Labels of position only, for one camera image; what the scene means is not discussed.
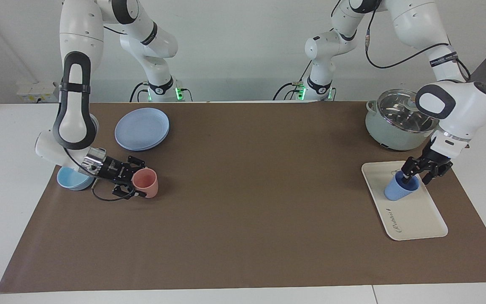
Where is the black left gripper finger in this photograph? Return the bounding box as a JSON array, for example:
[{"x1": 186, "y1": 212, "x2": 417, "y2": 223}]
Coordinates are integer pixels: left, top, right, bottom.
[
  {"x1": 401, "y1": 157, "x2": 424, "y2": 186},
  {"x1": 421, "y1": 163, "x2": 453, "y2": 185}
]

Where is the glass pot lid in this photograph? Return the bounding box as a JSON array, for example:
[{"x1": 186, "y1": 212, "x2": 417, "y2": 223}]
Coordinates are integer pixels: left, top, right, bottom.
[{"x1": 376, "y1": 90, "x2": 440, "y2": 133}]

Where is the cream rabbit print tray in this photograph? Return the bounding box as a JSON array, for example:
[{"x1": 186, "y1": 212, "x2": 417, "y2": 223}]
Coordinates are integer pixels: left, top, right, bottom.
[{"x1": 361, "y1": 160, "x2": 448, "y2": 241}]

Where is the black left base cable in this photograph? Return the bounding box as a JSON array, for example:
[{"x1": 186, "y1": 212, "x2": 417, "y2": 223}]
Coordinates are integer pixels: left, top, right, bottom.
[{"x1": 273, "y1": 59, "x2": 313, "y2": 101}]

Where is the black base cable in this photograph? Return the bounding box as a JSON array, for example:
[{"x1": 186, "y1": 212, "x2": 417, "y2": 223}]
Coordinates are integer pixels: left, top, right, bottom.
[
  {"x1": 273, "y1": 59, "x2": 313, "y2": 101},
  {"x1": 130, "y1": 81, "x2": 150, "y2": 102}
]

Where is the pink plastic cup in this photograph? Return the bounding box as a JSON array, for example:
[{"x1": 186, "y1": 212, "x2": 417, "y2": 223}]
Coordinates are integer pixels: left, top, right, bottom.
[{"x1": 132, "y1": 168, "x2": 159, "y2": 199}]

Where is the light blue bowl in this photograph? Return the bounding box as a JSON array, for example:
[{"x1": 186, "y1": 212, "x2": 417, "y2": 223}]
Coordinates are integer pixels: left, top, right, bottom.
[{"x1": 57, "y1": 167, "x2": 96, "y2": 191}]

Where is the brown table mat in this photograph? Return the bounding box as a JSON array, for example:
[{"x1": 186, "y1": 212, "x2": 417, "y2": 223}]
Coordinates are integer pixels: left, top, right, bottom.
[{"x1": 0, "y1": 101, "x2": 486, "y2": 293}]

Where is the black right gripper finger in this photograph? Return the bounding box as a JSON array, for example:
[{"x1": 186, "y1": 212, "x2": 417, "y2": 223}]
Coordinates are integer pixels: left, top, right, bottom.
[
  {"x1": 112, "y1": 182, "x2": 147, "y2": 199},
  {"x1": 126, "y1": 155, "x2": 146, "y2": 170}
]

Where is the black right base cable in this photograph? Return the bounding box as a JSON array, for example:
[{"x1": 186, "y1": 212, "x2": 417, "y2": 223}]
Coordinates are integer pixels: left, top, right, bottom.
[{"x1": 130, "y1": 81, "x2": 150, "y2": 102}]

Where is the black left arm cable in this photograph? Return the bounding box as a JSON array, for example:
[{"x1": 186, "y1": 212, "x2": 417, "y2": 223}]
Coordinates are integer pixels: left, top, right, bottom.
[{"x1": 365, "y1": 25, "x2": 471, "y2": 81}]

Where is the pale green cooking pot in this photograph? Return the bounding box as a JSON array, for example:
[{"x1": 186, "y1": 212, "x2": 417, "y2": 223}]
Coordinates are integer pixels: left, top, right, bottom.
[{"x1": 365, "y1": 89, "x2": 442, "y2": 151}]

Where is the periwinkle blue plate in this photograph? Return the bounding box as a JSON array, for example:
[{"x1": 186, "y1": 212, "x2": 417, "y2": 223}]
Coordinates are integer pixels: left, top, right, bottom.
[{"x1": 114, "y1": 108, "x2": 170, "y2": 151}]

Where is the white wall power strip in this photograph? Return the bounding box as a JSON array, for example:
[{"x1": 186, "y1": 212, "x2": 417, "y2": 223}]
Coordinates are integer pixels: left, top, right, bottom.
[{"x1": 17, "y1": 82, "x2": 62, "y2": 103}]

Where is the blue plastic cup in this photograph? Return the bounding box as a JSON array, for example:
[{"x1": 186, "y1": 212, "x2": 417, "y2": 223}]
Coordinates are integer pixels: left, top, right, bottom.
[{"x1": 384, "y1": 171, "x2": 420, "y2": 201}]

